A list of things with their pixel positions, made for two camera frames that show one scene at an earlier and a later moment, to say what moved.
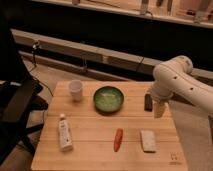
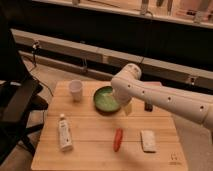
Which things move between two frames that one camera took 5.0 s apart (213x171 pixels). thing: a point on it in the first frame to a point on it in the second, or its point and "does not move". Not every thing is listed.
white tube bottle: x=64 y=133 does not move
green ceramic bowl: x=108 y=99 does not move
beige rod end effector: x=159 y=107 to x=128 y=109
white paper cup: x=76 y=87 does not move
